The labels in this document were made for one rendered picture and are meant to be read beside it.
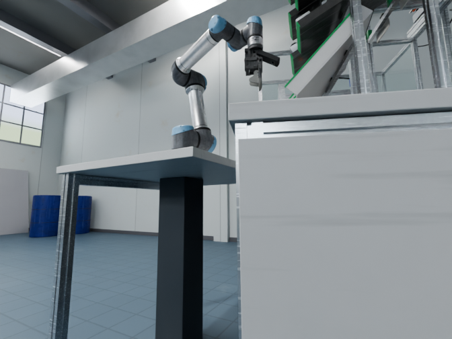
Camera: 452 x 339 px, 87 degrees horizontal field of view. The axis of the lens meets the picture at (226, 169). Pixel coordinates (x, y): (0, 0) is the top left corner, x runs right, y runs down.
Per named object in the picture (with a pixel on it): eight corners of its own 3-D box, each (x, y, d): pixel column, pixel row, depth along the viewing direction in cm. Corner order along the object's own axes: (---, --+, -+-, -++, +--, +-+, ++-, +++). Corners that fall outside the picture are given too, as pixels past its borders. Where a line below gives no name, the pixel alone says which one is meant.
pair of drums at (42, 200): (95, 232, 621) (97, 195, 635) (40, 238, 514) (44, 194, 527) (77, 231, 657) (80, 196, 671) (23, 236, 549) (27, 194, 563)
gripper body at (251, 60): (245, 77, 117) (245, 54, 119) (263, 76, 116) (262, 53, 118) (244, 68, 110) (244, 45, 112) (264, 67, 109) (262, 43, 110)
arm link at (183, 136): (166, 150, 126) (167, 126, 128) (187, 154, 136) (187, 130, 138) (179, 146, 118) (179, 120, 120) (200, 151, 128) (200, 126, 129)
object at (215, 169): (56, 173, 99) (56, 166, 100) (188, 186, 178) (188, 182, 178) (192, 156, 66) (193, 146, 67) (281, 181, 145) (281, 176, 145)
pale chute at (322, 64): (296, 95, 65) (284, 86, 66) (298, 112, 77) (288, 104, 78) (373, 10, 61) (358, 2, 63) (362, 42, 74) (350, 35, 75)
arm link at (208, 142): (186, 155, 134) (176, 73, 149) (206, 158, 144) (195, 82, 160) (200, 146, 126) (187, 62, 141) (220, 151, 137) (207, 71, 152)
